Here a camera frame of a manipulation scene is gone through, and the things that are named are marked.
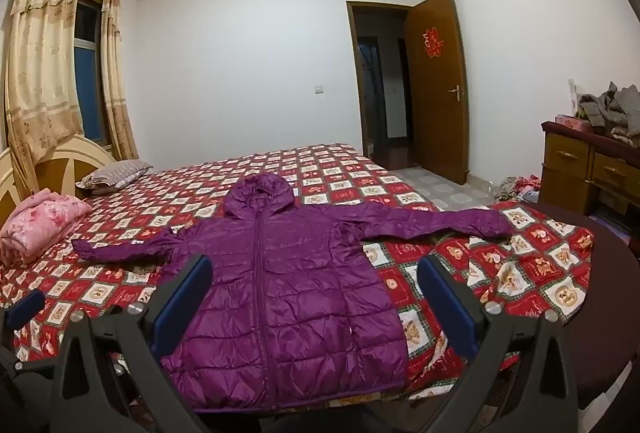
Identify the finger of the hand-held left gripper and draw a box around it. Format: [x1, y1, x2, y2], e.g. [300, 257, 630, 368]
[0, 289, 47, 340]

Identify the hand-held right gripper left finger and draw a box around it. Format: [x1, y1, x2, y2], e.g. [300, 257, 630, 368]
[51, 254, 261, 433]

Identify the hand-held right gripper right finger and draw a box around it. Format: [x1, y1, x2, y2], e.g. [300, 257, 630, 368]
[380, 255, 584, 433]

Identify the purple down jacket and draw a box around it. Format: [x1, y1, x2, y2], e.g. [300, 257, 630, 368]
[72, 173, 515, 414]

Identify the clothes pile on floor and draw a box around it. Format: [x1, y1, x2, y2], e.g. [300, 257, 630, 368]
[492, 174, 541, 203]

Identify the pile of grey clothes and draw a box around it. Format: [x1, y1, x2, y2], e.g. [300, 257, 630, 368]
[577, 82, 640, 144]

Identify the red patterned bedspread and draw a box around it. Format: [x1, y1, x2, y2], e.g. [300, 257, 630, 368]
[0, 143, 596, 404]

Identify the pink folded quilt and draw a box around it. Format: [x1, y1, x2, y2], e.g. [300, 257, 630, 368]
[0, 192, 93, 269]

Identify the striped pillow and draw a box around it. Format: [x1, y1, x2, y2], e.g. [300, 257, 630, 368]
[76, 159, 153, 194]

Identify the cream wooden headboard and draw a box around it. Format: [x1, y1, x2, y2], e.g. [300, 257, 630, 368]
[0, 134, 118, 224]

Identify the brown wooden door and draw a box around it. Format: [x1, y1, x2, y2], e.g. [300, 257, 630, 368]
[404, 0, 471, 186]

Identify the wooden dresser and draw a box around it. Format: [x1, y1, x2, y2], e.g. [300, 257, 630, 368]
[537, 120, 640, 259]

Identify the pink box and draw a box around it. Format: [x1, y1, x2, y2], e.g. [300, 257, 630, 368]
[555, 114, 593, 131]

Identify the narrow beige floral curtain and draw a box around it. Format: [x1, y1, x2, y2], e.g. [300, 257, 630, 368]
[100, 0, 139, 161]

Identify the window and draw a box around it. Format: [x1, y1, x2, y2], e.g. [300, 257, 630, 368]
[72, 0, 108, 146]

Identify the wide beige floral curtain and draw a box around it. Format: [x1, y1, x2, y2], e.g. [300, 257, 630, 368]
[5, 0, 85, 194]

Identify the red paper door decoration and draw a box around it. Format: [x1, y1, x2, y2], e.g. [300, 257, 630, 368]
[421, 27, 443, 60]

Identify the brown door frame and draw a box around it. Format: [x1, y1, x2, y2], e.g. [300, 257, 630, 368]
[346, 0, 416, 164]

